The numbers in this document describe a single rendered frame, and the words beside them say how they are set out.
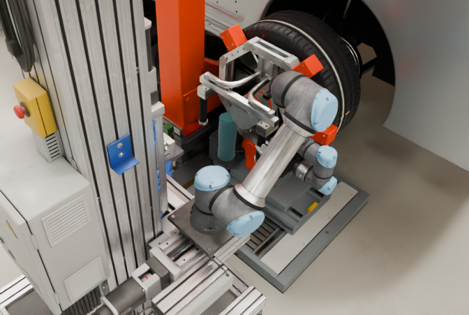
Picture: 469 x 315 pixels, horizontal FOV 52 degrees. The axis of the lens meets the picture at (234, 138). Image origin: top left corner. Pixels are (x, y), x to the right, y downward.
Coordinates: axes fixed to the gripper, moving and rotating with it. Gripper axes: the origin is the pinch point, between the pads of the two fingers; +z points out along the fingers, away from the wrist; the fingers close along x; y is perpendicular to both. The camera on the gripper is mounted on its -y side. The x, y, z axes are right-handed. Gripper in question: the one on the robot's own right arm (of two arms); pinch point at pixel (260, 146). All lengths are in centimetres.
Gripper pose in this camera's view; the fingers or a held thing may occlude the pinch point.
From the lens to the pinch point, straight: 200.0
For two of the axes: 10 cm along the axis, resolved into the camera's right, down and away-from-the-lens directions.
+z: -7.4, -4.9, 4.6
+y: 0.6, -7.3, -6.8
